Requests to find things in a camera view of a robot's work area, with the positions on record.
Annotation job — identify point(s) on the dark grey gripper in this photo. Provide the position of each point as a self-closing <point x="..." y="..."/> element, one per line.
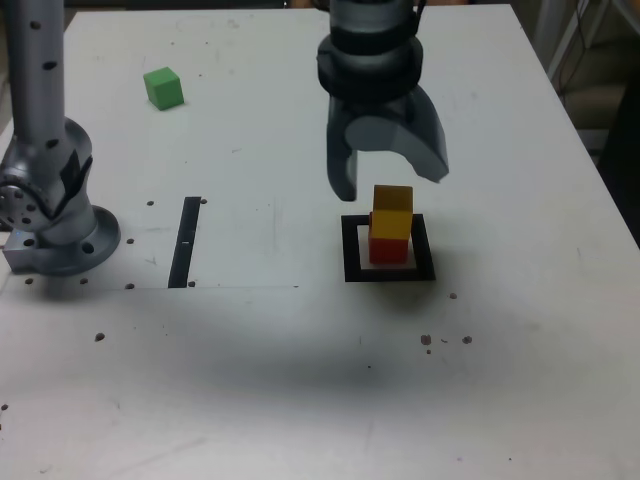
<point x="375" y="110"/>

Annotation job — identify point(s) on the yellow cube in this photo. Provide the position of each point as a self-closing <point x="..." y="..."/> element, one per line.
<point x="392" y="222"/>

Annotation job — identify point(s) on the red cube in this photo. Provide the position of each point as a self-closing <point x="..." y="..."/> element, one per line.
<point x="387" y="251"/>

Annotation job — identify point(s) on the green cube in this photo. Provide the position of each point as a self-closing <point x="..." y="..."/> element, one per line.
<point x="164" y="89"/>

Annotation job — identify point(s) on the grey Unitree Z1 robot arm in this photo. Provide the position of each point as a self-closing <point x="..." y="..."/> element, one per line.
<point x="40" y="125"/>

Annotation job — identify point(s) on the black tape square outline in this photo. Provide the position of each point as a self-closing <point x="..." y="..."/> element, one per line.
<point x="350" y="250"/>

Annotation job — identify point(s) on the black tape strip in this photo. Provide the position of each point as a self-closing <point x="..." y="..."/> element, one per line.
<point x="184" y="240"/>

